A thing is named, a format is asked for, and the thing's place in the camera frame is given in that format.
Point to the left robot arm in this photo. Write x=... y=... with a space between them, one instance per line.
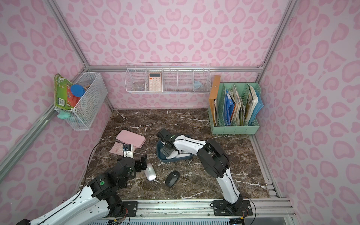
x=98 y=199

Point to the green card package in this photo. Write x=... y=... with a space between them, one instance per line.
x=62 y=92

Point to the light blue folder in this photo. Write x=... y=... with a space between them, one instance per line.
x=257 y=108

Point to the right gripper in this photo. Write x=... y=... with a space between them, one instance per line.
x=168 y=149

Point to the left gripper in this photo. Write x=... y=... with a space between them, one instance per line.
x=141 y=164

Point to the brown folder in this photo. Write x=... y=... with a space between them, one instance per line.
x=213 y=96

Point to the pink calculator in basket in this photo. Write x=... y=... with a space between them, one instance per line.
x=155 y=81

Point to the black Lecoo mouse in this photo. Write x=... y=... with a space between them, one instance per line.
x=172 y=178

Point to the silver mouse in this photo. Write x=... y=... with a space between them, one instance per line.
x=150 y=172

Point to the white rounded mouse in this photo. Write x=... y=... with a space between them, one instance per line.
x=178 y=154

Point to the pink calculator on table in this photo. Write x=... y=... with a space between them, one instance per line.
x=117 y=149

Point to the white wire basket left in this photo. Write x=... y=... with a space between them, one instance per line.
x=86 y=108

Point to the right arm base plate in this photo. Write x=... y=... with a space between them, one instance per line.
x=223 y=208

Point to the blue round lid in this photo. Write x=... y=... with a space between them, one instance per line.
x=77 y=90

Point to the green file organizer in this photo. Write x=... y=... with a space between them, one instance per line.
x=245 y=99

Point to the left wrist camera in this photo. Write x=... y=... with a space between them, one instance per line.
x=128 y=151

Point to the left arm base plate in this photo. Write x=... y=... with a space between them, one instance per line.
x=122 y=209

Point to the white wire shelf basket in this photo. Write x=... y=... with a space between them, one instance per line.
x=176 y=77

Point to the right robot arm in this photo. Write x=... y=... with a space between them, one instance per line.
x=213 y=158

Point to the teal storage box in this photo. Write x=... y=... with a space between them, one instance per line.
x=164 y=160

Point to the pink pencil case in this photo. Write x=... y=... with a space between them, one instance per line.
x=131 y=138

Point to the mint green clip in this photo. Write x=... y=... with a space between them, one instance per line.
x=66 y=115

